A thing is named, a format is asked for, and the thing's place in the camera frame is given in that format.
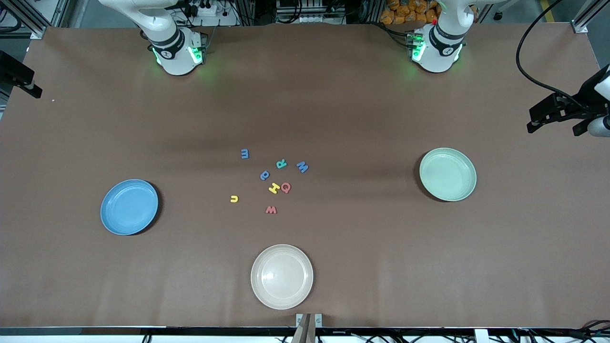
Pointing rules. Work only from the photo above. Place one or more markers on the blue foam letter a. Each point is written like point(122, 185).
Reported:
point(264, 175)

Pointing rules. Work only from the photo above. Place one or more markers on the pile of orange objects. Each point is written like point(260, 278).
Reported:
point(405, 9)

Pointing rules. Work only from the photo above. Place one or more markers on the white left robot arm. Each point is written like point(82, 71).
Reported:
point(438, 52)

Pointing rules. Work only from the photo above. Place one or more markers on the blue plate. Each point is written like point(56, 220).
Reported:
point(128, 207)

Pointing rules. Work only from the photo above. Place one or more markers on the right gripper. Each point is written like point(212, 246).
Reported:
point(10, 70)

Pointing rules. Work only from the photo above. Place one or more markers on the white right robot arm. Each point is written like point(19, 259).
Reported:
point(176, 57)

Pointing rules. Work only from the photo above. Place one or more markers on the teal foam letter R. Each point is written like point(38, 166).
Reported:
point(281, 164)

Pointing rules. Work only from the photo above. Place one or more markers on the yellow foam letter H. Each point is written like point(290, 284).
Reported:
point(273, 188)

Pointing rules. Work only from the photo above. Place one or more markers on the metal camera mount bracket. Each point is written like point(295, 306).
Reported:
point(309, 326)

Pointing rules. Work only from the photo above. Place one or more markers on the white power strip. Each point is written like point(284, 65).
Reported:
point(207, 9)

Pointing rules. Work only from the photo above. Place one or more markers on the red foam letter Q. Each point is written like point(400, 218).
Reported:
point(285, 187)

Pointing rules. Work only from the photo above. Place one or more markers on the green plate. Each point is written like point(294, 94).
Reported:
point(448, 174)

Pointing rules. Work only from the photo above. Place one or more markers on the beige plate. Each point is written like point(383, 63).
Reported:
point(281, 276)

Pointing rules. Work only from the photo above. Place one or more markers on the aluminium frame post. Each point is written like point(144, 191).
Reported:
point(28, 19)
point(584, 21)

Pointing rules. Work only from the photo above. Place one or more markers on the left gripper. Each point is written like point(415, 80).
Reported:
point(571, 103)

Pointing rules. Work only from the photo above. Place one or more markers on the blue foam capital W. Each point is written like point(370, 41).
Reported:
point(302, 166)

